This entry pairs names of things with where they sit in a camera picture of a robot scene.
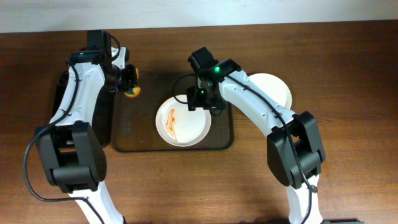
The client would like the white plate top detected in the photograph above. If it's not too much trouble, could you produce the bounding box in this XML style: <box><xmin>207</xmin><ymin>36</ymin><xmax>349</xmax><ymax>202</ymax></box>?
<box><xmin>155</xmin><ymin>95</ymin><xmax>211</xmax><ymax>147</ymax></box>

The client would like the grey-white plate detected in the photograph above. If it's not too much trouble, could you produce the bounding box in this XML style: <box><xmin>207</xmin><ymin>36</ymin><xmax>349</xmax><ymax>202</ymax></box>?
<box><xmin>249</xmin><ymin>73</ymin><xmax>292</xmax><ymax>109</ymax></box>

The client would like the brown plastic tray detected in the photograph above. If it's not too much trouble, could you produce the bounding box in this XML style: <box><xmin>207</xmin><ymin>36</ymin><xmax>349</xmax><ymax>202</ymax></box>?
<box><xmin>111</xmin><ymin>72</ymin><xmax>234</xmax><ymax>152</ymax></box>

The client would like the black plastic tray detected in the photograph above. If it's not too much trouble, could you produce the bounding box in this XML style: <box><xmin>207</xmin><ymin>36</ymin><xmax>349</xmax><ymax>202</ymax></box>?
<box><xmin>50</xmin><ymin>70</ymin><xmax>114</xmax><ymax>146</ymax></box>

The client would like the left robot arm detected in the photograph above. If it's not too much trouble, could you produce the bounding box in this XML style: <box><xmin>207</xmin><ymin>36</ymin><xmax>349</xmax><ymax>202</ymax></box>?
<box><xmin>26</xmin><ymin>30</ymin><xmax>141</xmax><ymax>223</ymax></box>

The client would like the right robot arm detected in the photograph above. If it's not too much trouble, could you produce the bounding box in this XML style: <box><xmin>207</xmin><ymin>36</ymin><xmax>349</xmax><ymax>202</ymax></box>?
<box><xmin>187</xmin><ymin>47</ymin><xmax>326</xmax><ymax>223</ymax></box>

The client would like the green and yellow sponge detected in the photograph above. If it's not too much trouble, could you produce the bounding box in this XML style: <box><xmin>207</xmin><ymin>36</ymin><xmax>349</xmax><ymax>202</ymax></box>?
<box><xmin>124</xmin><ymin>65</ymin><xmax>141</xmax><ymax>98</ymax></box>

